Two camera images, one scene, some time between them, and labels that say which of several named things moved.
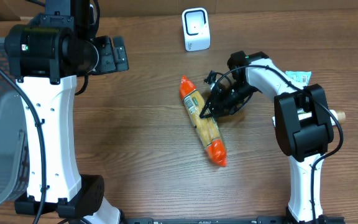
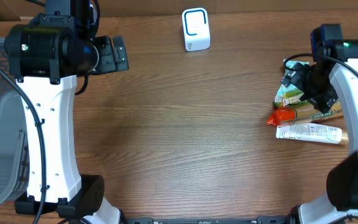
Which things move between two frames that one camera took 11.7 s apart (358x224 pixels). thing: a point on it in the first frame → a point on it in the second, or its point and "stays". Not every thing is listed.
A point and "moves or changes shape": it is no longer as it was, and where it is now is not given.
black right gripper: (219, 101) → (325, 101)
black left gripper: (111, 63) stays
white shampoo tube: (304, 114) → (313, 132)
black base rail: (253, 219) stays
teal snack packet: (300, 77) moves or changes shape
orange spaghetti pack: (207, 127) → (301, 112)
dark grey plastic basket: (4, 149) stays
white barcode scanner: (196, 28) stays
